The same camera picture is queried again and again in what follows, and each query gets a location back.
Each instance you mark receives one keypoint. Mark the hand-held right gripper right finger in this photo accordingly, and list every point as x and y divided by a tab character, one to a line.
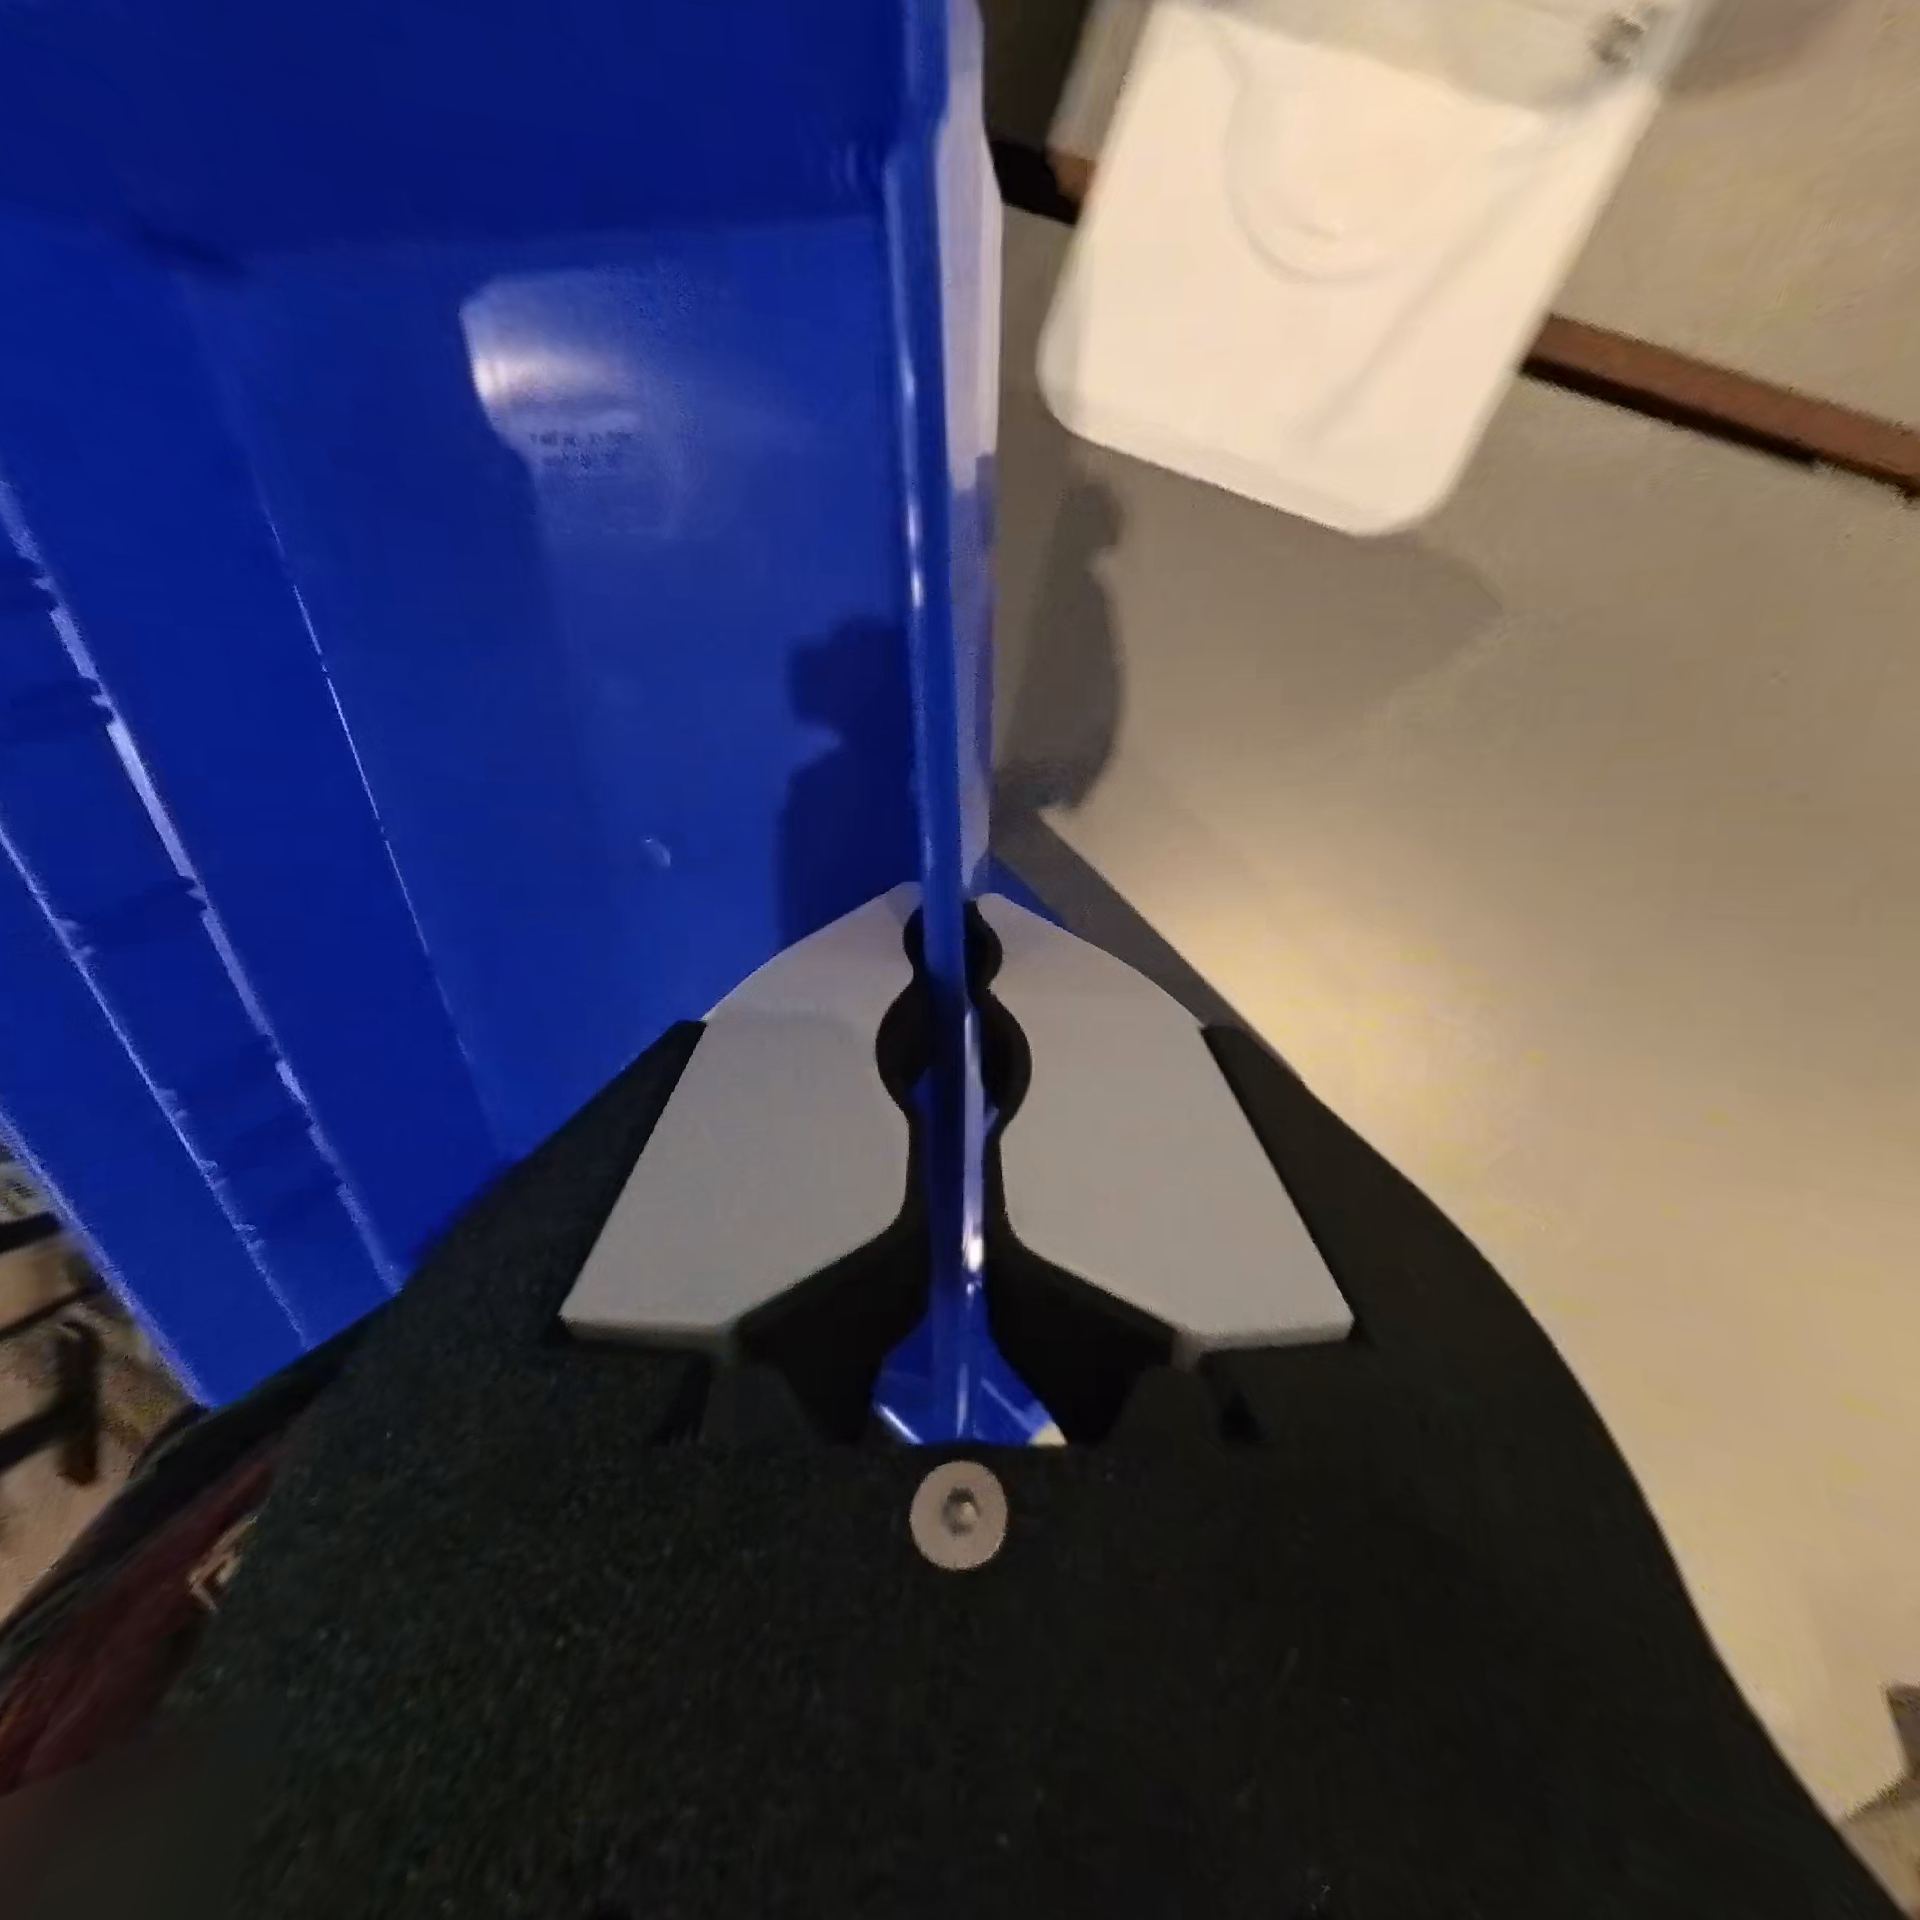
1155	1184

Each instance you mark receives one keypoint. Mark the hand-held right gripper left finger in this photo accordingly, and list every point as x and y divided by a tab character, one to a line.
764	1184

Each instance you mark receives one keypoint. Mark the blue plastic bin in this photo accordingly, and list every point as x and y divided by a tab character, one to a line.
451	598

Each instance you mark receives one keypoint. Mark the dark reddish cloth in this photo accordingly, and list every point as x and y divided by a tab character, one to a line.
120	1621

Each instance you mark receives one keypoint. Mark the sign stand with white base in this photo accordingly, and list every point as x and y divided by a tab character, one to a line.
1289	345

